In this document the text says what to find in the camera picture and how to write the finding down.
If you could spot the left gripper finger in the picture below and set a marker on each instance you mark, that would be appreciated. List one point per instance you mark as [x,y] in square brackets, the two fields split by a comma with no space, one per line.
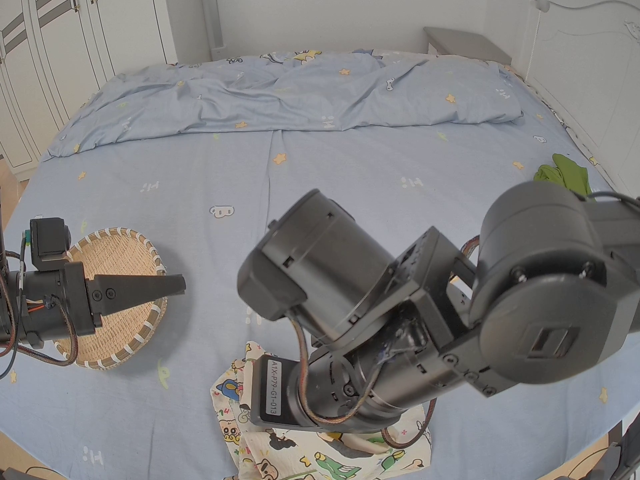
[135,288]

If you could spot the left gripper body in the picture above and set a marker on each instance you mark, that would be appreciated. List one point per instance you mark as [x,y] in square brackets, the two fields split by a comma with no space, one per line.
[55,298]

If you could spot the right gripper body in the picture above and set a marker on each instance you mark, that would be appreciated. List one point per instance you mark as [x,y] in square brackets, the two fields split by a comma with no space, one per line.
[330,388]

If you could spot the white printed pyjama top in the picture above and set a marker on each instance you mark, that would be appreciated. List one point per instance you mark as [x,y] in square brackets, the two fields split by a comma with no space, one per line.
[280,460]

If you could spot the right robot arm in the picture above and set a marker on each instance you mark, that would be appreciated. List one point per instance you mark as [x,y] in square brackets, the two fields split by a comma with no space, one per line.
[540,278]

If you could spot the round woven basket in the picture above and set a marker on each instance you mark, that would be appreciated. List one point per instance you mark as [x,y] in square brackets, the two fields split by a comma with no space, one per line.
[125,258]

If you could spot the bed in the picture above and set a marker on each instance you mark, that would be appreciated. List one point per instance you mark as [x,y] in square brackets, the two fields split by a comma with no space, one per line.
[350,193]

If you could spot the pale blue quilt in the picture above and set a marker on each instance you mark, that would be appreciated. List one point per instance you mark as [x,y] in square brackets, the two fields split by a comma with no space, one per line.
[250,103]

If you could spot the white wardrobe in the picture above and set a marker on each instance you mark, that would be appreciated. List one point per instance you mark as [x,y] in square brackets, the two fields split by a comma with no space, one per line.
[75,43]

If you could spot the white vertical pipe cover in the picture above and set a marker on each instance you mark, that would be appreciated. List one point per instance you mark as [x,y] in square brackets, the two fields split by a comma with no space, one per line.
[210,13]

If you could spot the green shorts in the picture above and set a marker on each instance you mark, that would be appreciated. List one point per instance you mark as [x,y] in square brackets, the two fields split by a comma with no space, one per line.
[570,173]

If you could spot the grey bedside table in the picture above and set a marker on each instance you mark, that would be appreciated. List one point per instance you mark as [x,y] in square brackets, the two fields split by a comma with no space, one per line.
[465,43]

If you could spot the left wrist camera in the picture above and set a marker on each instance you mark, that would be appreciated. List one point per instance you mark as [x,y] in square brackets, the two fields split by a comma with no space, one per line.
[47,238]

